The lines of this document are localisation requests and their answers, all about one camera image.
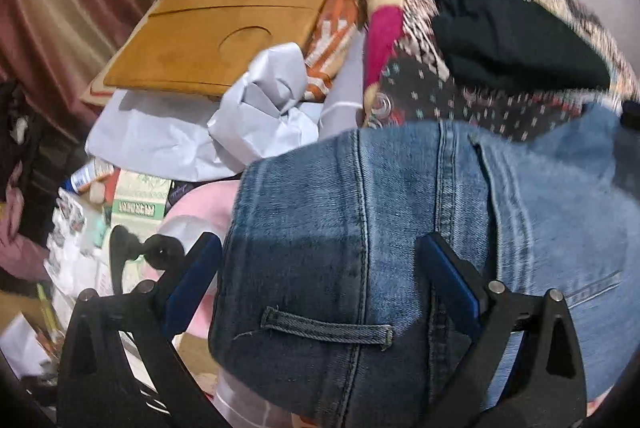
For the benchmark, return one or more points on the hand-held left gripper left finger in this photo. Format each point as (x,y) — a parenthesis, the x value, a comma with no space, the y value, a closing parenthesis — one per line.
(196,272)

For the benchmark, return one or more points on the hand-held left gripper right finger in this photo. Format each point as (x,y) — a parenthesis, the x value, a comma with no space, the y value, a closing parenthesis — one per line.
(450,279)

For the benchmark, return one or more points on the blue denim pants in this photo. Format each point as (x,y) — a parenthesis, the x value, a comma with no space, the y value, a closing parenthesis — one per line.
(325,208)

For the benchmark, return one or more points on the pink cloth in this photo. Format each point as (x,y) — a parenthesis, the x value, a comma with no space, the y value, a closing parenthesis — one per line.
(200,208)

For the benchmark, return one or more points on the green white carton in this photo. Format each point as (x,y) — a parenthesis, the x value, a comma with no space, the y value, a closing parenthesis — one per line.
(135,198)

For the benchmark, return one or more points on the white printed packet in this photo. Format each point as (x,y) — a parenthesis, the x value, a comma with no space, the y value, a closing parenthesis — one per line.
(75,228)

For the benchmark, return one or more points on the white bottle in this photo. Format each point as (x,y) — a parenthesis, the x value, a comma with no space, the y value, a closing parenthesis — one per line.
(87,175)

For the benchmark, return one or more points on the dark cloth pile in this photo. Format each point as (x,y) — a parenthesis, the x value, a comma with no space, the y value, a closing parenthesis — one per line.
(20,208)

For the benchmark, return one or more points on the white crumpled plastic sheet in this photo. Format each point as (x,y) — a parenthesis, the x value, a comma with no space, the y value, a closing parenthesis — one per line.
(260,93)

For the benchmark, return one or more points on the patchwork blanket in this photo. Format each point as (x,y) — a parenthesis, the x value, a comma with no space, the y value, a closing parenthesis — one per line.
(425,83)

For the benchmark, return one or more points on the wooden lap tray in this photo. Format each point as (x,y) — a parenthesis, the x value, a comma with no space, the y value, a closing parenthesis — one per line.
(200,43)

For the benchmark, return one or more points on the black cloth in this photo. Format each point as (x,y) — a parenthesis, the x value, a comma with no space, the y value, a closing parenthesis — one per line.
(500,33)

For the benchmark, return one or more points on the pink striped curtain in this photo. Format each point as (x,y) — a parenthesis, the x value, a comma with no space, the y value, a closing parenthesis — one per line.
(60,8)

